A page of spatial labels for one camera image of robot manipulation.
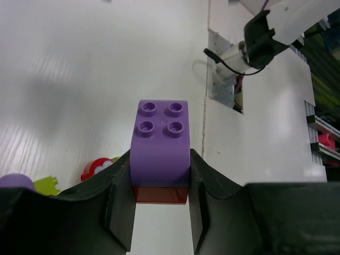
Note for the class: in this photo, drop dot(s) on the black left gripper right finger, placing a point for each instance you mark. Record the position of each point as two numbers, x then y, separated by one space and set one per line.
261 218

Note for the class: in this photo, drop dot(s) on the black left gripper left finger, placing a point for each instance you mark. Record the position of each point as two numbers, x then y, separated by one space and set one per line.
93 217

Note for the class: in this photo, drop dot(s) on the red thin lego piece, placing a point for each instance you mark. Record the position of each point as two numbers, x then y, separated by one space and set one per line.
160 195

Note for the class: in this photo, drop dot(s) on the red flower lego brick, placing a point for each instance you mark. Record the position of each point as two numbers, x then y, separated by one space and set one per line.
94 167

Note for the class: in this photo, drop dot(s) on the purple arched lego brick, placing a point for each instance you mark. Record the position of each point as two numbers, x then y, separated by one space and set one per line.
160 146

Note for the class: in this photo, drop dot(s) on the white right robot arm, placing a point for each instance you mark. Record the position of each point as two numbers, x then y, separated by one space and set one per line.
268 34

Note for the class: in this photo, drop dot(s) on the lime green curved lego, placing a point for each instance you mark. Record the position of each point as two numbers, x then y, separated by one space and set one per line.
47 186

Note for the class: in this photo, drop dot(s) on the purple rounded lego brick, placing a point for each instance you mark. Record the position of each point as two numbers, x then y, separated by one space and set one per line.
17 181

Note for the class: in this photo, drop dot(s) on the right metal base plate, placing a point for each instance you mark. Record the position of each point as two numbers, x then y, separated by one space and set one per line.
219 88

